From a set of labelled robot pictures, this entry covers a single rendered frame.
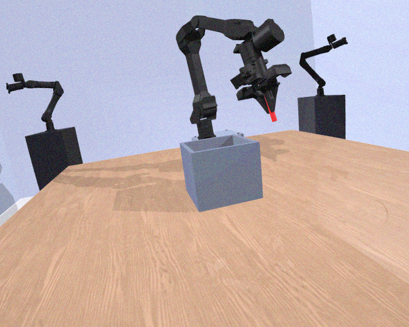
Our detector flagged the red peg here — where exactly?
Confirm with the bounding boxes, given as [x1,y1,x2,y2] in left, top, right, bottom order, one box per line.
[267,104,277,122]

